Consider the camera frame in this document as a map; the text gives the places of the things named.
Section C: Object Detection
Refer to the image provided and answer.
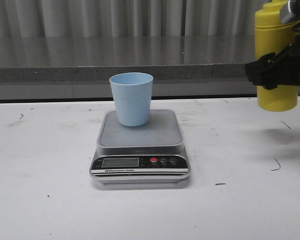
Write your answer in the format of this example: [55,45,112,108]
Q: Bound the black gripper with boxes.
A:
[245,0,300,90]

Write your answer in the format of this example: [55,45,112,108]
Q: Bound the yellow squeeze bottle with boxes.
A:
[254,0,298,112]

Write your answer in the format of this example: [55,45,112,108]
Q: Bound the light blue plastic cup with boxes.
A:
[109,72,154,127]

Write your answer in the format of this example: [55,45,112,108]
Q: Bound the silver digital kitchen scale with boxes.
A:
[89,109,191,190]

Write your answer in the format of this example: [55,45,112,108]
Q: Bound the grey steel counter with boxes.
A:
[0,35,256,102]

